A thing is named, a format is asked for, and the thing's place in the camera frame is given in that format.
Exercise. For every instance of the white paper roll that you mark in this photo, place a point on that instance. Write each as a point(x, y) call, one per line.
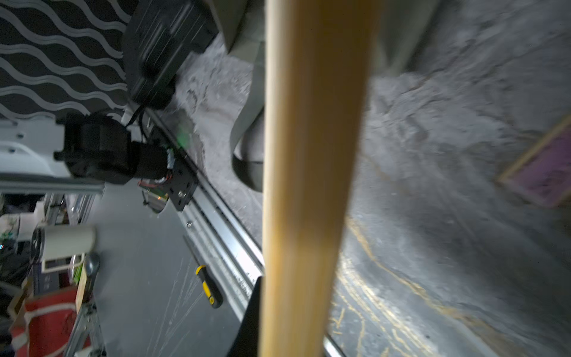
point(62, 241)

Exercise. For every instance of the olive green tote bag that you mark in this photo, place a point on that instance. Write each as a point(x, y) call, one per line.
point(243, 28)

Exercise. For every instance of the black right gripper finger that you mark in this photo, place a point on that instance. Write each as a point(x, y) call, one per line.
point(247, 339)

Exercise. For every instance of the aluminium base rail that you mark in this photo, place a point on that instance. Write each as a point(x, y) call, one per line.
point(233, 258)

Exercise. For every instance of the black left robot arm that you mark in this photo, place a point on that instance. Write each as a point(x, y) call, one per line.
point(62, 58)

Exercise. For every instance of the red bag with white stripe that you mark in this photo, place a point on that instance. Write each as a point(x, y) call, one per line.
point(42, 324)

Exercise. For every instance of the yellow handled screwdriver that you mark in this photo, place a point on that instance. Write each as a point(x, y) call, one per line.
point(209, 285)

